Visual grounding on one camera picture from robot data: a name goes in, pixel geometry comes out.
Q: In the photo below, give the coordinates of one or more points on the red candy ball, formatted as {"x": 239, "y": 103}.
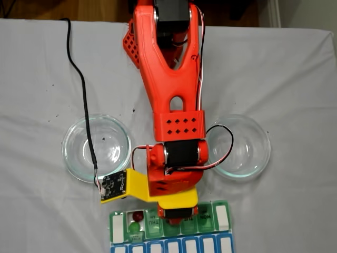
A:
{"x": 137, "y": 216}

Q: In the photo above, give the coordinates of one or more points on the large clear glass bowl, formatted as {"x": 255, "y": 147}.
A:
{"x": 110, "y": 147}

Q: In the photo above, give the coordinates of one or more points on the white plastic table cover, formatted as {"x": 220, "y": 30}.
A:
{"x": 263, "y": 79}

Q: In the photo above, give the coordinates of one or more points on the white baseboard trim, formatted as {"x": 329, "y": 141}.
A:
{"x": 273, "y": 13}

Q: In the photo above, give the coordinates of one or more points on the weekly pill organizer box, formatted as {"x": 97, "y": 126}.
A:
{"x": 205, "y": 221}

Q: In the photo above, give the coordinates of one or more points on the small clear glass bowl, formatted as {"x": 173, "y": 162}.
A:
{"x": 247, "y": 147}

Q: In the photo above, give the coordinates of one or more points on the camera board on yellow mount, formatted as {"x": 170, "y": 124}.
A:
{"x": 113, "y": 184}

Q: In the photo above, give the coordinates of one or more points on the green candy ball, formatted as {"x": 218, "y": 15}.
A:
{"x": 134, "y": 226}

